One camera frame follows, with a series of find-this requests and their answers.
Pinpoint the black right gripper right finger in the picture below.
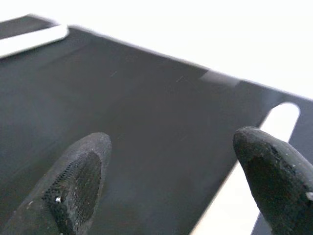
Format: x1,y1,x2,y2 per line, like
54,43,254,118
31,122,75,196
232,126,313,235

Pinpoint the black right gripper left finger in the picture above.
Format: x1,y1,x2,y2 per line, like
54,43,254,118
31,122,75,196
0,132,112,235

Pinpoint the black tablecloth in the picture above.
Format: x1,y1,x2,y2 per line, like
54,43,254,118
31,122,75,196
0,14,313,235

